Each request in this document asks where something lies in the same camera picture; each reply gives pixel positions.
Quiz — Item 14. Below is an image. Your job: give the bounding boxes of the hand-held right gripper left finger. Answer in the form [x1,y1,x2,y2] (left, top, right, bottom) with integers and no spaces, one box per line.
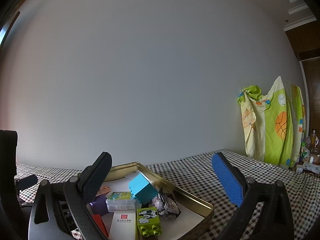
[28,151,112,240]

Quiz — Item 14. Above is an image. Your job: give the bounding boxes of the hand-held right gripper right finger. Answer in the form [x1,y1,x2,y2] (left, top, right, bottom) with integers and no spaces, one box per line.
[211,152,295,240]

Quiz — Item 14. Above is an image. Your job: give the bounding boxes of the purple building block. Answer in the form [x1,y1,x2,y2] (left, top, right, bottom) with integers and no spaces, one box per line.
[89,195,108,215]

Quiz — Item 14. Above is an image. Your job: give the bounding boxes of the clear box with green label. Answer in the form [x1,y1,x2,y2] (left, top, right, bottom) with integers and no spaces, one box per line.
[105,191,136,212]

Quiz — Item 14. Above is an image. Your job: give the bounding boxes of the gold metal tin box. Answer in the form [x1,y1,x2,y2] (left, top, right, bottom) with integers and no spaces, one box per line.
[86,162,215,240]

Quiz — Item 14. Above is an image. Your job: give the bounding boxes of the red building block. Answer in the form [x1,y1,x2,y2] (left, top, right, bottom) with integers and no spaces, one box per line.
[92,214,109,239]

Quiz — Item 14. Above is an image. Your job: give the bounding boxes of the teal building block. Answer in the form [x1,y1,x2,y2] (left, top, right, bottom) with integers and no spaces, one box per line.
[128,174,159,205]

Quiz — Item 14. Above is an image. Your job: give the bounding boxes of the white box with red seal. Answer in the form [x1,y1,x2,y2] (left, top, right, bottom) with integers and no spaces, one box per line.
[108,212,137,240]

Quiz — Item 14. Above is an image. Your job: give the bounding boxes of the silver sequin pouch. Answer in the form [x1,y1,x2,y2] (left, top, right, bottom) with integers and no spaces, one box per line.
[151,187,182,219]

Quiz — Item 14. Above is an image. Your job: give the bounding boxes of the lime green printed block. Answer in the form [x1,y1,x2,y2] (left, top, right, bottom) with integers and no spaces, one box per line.
[136,207,161,237]

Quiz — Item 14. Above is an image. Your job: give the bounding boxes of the checkered tablecloth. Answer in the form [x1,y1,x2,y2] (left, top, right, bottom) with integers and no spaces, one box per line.
[14,149,320,240]

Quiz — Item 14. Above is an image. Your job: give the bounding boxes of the white paper liner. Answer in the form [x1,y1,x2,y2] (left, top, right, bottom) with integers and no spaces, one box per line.
[100,170,205,240]

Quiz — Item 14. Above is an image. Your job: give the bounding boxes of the green printed blanket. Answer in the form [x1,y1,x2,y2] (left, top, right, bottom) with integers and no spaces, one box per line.
[237,76,306,168]

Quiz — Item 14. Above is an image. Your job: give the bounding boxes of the assorted small containers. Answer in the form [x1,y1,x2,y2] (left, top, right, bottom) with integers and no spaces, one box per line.
[296,140,320,175]

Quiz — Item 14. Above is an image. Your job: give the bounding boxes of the glass bottle with dark cap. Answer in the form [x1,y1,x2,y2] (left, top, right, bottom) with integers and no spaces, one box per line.
[310,129,319,153]

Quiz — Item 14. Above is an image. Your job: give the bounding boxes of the brown wooden wardrobe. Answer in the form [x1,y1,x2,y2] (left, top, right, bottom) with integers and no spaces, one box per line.
[284,21,320,140]

